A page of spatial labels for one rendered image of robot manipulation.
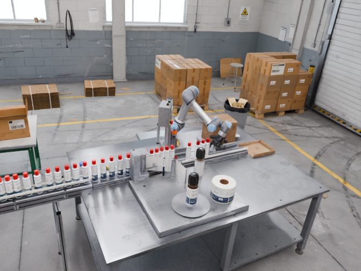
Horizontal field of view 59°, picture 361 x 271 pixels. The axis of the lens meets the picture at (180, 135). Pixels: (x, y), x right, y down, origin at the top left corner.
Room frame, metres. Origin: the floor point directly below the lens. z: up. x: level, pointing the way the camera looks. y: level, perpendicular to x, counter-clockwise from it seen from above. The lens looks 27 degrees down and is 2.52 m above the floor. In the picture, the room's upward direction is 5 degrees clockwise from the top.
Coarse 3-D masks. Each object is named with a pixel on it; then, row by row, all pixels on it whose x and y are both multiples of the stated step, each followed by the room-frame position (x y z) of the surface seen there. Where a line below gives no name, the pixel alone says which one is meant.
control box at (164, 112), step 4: (160, 104) 2.61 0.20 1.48; (164, 104) 2.62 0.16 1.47; (160, 108) 2.56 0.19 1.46; (164, 108) 2.55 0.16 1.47; (168, 108) 2.55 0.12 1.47; (160, 112) 2.56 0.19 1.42; (164, 112) 2.55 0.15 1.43; (168, 112) 2.55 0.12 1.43; (160, 116) 2.56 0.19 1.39; (164, 116) 2.55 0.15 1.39; (168, 116) 2.55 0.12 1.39; (160, 120) 2.56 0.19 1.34; (164, 120) 2.55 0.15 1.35; (168, 120) 2.55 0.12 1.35; (160, 124) 2.56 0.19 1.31; (164, 124) 2.55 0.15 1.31; (168, 124) 2.56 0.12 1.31
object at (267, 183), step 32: (96, 160) 2.63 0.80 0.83; (224, 160) 2.82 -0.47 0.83; (256, 160) 2.87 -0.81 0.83; (96, 192) 2.13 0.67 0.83; (128, 192) 2.17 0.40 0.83; (256, 192) 2.31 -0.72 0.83; (288, 192) 2.35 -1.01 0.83; (320, 192) 2.39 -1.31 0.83; (96, 224) 1.76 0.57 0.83; (128, 224) 1.79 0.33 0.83; (224, 224) 1.87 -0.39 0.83; (128, 256) 1.50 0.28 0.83
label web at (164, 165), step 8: (152, 160) 2.40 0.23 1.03; (160, 160) 2.40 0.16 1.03; (168, 160) 2.40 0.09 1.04; (176, 160) 2.38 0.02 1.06; (144, 168) 2.32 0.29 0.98; (152, 168) 2.40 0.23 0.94; (160, 168) 2.40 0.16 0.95; (168, 168) 2.40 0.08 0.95; (176, 168) 2.37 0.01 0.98; (184, 168) 2.27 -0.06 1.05; (184, 176) 2.26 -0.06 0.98
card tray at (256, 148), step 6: (240, 144) 3.15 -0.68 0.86; (246, 144) 3.19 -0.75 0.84; (252, 144) 3.22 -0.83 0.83; (258, 144) 3.23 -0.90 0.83; (264, 144) 3.21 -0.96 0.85; (252, 150) 3.08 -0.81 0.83; (258, 150) 3.09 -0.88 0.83; (264, 150) 3.10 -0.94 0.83; (270, 150) 3.11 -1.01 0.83; (252, 156) 2.94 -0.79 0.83; (258, 156) 2.95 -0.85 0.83
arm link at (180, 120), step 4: (188, 88) 2.99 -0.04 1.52; (192, 88) 2.99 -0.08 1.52; (196, 88) 3.03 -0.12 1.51; (196, 92) 2.99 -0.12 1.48; (196, 96) 3.02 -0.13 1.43; (184, 104) 3.01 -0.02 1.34; (180, 108) 3.05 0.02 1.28; (184, 108) 3.01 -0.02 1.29; (188, 108) 3.02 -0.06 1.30; (180, 112) 3.03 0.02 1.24; (184, 112) 3.02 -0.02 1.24; (180, 116) 3.03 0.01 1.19; (184, 116) 3.03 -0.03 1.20; (176, 120) 3.04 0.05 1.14; (180, 120) 3.04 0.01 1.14; (184, 120) 3.07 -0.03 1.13; (180, 124) 3.03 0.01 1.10; (184, 124) 3.11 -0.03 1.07; (180, 128) 3.03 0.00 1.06
